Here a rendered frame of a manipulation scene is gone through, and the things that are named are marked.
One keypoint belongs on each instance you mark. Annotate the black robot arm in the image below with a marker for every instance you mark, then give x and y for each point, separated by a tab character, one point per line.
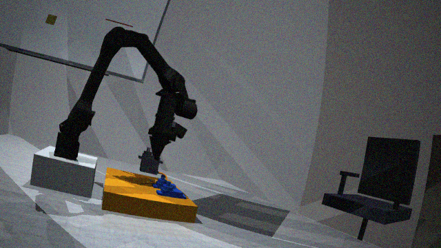
80	117

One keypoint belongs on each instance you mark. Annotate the orange flat block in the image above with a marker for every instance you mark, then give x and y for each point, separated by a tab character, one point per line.
124	193

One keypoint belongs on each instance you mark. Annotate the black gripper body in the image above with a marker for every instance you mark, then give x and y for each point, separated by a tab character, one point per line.
162	125

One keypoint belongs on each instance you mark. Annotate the grey micro servo with orange cable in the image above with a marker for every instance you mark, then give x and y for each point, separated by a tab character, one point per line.
150	165

